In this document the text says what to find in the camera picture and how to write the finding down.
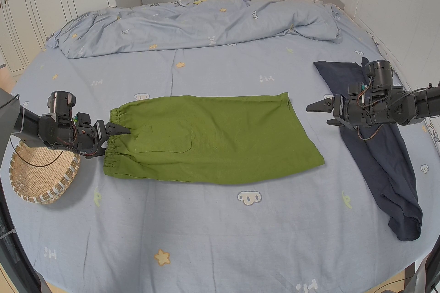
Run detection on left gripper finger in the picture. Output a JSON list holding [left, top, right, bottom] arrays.
[[104, 122, 132, 138]]

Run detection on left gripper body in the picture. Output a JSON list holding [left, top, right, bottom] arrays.
[[56, 118, 108, 160]]

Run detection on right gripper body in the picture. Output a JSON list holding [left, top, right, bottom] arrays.
[[332, 94, 396, 129]]

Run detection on green shorts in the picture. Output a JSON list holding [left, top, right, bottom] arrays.
[[103, 92, 325, 186]]

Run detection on round woven basket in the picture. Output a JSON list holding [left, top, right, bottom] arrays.
[[9, 139, 81, 205]]

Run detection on dark blue garment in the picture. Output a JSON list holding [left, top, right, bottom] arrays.
[[314, 57, 423, 241]]

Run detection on bed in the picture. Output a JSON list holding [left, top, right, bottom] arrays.
[[0, 0, 440, 293]]

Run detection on pale blue quilt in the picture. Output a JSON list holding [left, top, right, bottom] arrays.
[[46, 0, 344, 60]]

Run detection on white wardrobe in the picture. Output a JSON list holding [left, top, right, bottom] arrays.
[[0, 0, 117, 79]]

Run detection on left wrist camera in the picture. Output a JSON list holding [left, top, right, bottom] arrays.
[[73, 112, 93, 129]]

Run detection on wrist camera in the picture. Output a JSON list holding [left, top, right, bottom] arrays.
[[73, 112, 93, 129], [348, 81, 366, 100]]

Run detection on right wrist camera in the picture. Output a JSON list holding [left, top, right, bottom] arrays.
[[348, 81, 366, 100]]

